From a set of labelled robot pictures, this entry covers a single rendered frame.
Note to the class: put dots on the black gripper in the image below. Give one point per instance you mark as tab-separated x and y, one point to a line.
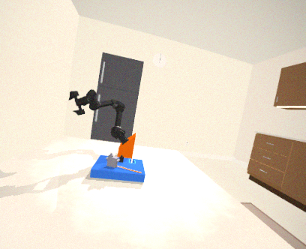
74	95

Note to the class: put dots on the blue flat panel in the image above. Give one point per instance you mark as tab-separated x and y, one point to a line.
102	171

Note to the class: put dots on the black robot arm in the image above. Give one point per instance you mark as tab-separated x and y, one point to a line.
94	104

